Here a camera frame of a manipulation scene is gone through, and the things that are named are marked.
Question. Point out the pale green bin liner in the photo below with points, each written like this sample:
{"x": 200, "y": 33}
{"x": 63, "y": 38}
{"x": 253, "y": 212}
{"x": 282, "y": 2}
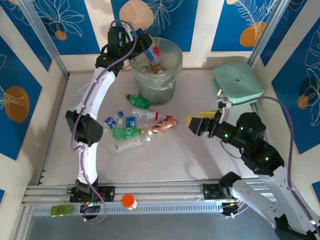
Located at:
{"x": 175, "y": 67}

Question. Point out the copper brown label bottle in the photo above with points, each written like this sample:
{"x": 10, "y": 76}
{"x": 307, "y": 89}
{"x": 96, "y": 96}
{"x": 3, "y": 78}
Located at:
{"x": 165, "y": 124}

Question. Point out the mint green zip case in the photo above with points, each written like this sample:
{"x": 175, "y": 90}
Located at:
{"x": 237, "y": 82}

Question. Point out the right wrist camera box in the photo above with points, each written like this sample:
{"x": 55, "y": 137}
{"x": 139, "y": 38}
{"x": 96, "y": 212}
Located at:
{"x": 225, "y": 103}

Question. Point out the clear bottle red blue label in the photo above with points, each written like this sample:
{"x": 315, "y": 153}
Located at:
{"x": 152, "y": 53}

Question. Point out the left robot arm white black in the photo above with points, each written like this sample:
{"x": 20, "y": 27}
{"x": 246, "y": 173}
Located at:
{"x": 87, "y": 162}

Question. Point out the translucent green trash bin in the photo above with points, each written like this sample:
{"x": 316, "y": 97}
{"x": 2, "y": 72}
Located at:
{"x": 155, "y": 96}

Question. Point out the yellow green plastic block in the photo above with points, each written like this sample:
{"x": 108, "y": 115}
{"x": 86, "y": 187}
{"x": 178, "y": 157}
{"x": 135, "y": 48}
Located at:
{"x": 61, "y": 210}

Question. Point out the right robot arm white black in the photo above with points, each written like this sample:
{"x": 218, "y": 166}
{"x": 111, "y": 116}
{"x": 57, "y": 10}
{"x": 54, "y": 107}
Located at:
{"x": 250, "y": 197}

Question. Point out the blue label bottle white cap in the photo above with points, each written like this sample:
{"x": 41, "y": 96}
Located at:
{"x": 131, "y": 121}

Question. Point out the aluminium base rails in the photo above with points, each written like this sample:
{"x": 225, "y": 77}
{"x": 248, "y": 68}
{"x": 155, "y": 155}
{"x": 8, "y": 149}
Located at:
{"x": 162, "y": 186}

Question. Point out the clear bottle red cap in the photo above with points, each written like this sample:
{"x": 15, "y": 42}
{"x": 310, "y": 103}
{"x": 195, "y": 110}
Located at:
{"x": 147, "y": 113}

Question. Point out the green bottle yellow cap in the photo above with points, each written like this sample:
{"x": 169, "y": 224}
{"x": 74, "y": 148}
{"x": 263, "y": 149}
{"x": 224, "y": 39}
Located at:
{"x": 127, "y": 132}
{"x": 140, "y": 100}

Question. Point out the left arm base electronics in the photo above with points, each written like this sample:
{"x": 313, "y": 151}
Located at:
{"x": 90, "y": 205}

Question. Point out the grey metal platform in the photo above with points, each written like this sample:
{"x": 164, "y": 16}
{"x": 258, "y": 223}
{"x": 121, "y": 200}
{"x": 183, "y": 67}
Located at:
{"x": 162, "y": 230}

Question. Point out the orange cap jar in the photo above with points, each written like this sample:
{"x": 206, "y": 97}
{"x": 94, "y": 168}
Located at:
{"x": 128, "y": 199}

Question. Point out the clear bottle barcode label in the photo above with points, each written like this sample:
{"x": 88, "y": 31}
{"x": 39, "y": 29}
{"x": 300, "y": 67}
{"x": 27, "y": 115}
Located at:
{"x": 127, "y": 145}

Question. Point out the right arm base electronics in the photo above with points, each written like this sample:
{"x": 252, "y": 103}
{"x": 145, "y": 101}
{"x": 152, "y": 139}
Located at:
{"x": 232, "y": 208}

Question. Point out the aluminium frame post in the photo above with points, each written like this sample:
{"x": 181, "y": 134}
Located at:
{"x": 266, "y": 37}
{"x": 44, "y": 37}

